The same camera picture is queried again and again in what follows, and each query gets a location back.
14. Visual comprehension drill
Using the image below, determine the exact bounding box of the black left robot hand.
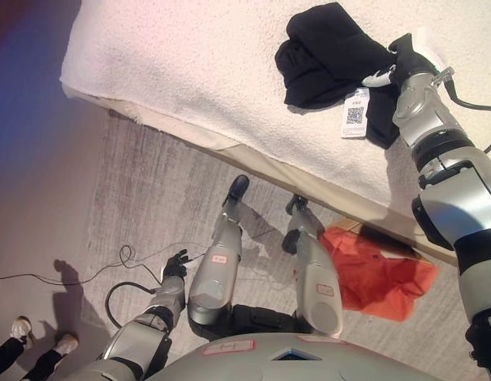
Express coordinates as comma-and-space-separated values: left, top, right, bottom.
162, 248, 190, 279

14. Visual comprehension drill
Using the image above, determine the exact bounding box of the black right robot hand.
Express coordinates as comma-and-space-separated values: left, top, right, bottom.
361, 33, 435, 89

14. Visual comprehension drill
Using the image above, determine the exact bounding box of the black garment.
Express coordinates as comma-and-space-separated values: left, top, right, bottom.
273, 2, 406, 151

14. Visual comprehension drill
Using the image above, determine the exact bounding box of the beige upholstered bed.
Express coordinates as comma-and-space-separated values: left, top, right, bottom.
59, 0, 491, 267

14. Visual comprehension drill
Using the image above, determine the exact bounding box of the white textured bed throw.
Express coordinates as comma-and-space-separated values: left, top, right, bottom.
59, 0, 491, 224

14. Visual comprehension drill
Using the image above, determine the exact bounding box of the silver left robot leg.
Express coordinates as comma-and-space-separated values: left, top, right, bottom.
188, 174, 251, 325

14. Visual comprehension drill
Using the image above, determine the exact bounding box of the silver robot leg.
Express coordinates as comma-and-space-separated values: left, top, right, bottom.
188, 174, 251, 325
280, 193, 345, 335

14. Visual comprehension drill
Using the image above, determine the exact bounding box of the white QR code tag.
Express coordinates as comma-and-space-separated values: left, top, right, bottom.
340, 87, 371, 140

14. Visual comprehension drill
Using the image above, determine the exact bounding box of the grey floor rug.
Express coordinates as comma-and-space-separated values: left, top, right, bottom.
79, 108, 484, 381

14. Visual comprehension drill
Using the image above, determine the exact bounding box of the red-edged handwritten torso label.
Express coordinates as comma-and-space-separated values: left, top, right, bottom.
201, 339, 257, 356

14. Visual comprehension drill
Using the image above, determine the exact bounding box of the white sneaker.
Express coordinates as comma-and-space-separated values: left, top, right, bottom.
10, 315, 33, 351
52, 333, 79, 357

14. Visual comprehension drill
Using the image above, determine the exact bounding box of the silver right robot leg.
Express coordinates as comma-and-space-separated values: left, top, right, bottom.
280, 193, 345, 335

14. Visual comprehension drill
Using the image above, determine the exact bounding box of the red-edged blank torso label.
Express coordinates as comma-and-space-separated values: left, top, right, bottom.
296, 334, 350, 346

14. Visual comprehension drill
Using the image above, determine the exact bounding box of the black trouser leg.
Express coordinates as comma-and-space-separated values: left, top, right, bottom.
0, 336, 25, 373
20, 348, 63, 381

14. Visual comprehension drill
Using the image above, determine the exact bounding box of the orange polo shirt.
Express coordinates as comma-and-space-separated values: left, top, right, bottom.
319, 225, 441, 322

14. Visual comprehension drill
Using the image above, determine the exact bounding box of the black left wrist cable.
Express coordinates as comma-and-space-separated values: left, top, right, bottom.
104, 280, 157, 329

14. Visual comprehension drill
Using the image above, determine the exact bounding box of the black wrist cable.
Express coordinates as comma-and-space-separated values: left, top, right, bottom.
104, 280, 157, 329
443, 68, 491, 155

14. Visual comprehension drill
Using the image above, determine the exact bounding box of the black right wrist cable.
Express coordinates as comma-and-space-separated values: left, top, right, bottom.
443, 68, 491, 155

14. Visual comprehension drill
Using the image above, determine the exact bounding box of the thin black floor cable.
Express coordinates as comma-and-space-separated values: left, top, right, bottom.
0, 244, 215, 286

